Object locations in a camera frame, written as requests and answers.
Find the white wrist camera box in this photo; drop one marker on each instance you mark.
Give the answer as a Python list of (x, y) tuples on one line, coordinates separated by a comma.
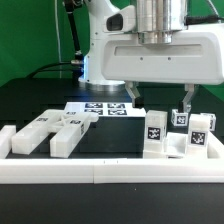
[(122, 21)]

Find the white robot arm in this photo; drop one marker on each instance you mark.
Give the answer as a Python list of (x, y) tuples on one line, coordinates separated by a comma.
[(153, 41)]

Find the white chair back frame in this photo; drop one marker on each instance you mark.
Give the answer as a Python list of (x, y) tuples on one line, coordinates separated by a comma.
[(68, 129)]

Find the white left fence block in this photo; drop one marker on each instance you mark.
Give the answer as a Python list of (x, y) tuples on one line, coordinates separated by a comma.
[(6, 133)]

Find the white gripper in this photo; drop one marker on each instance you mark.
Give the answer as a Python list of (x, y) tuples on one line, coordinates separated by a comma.
[(195, 56)]

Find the white front fence bar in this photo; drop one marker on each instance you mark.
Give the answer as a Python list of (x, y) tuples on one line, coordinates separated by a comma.
[(102, 171)]

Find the white fence block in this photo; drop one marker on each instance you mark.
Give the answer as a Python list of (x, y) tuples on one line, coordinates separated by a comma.
[(6, 133), (215, 147)]

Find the white tag sheet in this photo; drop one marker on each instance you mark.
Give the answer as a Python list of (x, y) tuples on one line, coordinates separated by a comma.
[(105, 109)]

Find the white chair seat part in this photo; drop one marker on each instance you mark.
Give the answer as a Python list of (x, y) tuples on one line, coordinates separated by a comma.
[(174, 148)]

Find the white right fence block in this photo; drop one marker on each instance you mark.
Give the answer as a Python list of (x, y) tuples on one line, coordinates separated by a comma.
[(215, 147)]

